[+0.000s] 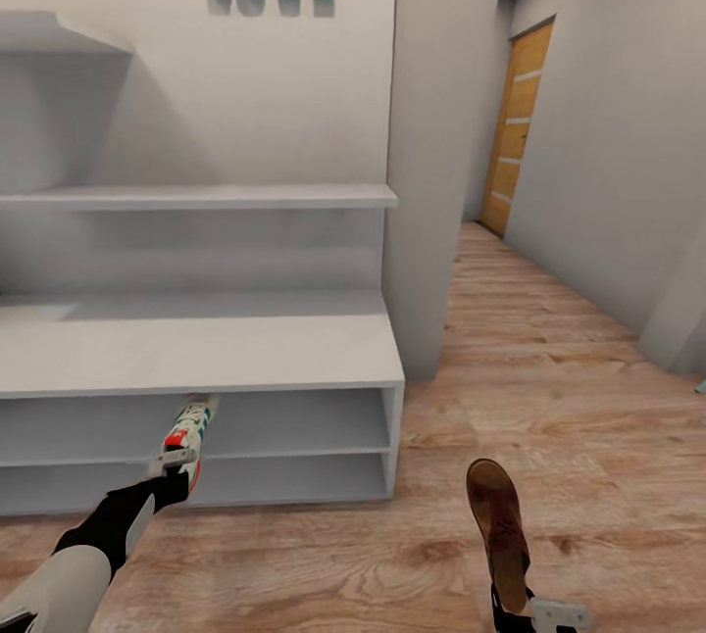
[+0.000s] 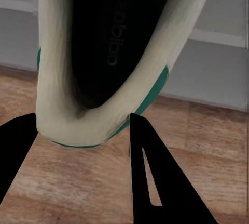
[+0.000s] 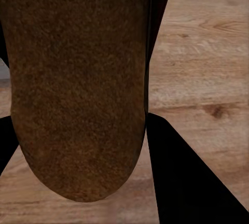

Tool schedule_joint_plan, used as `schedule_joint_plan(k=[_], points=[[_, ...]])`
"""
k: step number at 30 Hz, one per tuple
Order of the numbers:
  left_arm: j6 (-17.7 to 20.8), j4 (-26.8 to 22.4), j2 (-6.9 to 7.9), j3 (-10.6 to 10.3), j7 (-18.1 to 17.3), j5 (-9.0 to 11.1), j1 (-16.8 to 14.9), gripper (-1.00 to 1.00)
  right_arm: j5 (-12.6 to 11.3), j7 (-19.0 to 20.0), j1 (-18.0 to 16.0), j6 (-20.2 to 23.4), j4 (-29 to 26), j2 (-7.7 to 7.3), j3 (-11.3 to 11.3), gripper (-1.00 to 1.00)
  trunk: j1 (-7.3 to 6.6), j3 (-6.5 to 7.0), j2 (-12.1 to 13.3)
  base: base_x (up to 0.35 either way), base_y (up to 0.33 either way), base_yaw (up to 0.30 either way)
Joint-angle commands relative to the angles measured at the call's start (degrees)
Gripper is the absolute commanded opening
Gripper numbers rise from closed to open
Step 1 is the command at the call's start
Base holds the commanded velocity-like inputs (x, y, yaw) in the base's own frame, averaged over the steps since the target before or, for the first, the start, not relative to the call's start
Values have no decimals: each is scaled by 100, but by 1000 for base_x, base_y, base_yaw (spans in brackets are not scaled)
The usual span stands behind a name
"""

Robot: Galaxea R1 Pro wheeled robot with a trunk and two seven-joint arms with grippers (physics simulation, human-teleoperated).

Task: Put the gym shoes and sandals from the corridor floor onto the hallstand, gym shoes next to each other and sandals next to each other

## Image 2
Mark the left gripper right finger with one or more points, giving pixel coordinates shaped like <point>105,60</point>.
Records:
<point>181,203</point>

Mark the gym shoe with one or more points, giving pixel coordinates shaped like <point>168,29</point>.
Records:
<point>100,60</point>

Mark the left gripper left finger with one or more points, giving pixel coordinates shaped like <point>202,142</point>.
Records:
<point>16,138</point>

